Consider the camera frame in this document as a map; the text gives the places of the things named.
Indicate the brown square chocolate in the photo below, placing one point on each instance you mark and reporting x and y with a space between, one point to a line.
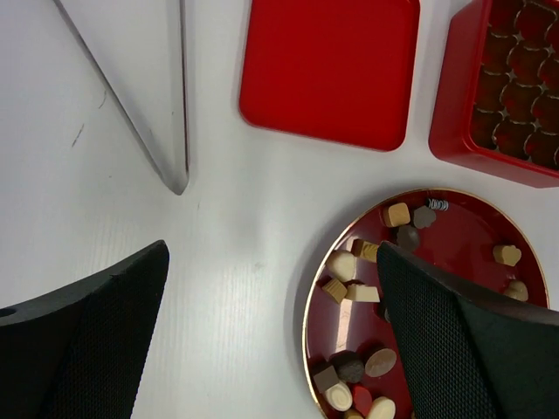
324 377

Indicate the white swirl chocolate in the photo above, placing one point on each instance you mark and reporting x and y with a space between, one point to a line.
339 396

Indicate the dark speckled chocolate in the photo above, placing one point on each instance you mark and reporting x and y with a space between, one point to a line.
348 366

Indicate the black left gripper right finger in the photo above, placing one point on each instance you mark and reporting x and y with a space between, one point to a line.
467 351

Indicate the tan ridged chocolate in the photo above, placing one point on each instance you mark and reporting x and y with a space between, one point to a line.
335 289

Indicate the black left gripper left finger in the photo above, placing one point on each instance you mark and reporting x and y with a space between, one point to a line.
80 351

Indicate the white oval chocolate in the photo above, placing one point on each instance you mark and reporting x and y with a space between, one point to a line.
382 408

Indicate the tan striped chocolate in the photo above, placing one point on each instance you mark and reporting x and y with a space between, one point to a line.
365 250

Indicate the brown oval chocolate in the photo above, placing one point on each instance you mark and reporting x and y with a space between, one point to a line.
380 362

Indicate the red tin lid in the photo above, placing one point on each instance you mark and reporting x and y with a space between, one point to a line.
332 70

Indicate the white round chocolate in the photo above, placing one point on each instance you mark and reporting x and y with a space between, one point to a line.
342 265

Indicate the dark round chocolate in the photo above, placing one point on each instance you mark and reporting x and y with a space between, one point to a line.
408 238

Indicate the dark flower chocolate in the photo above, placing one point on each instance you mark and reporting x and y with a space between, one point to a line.
423 217

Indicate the metal tongs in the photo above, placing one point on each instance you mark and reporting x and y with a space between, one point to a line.
138 51

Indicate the round red tray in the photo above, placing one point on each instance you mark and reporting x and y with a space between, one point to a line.
460 241

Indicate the red chocolate box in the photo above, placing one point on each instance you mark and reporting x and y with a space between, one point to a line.
497 104

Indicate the red chocolate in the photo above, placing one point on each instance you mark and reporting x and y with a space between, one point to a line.
362 399

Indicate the white wedge chocolate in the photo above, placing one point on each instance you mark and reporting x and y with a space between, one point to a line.
362 293

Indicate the tan square chocolate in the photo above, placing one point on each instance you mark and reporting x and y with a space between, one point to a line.
397 214

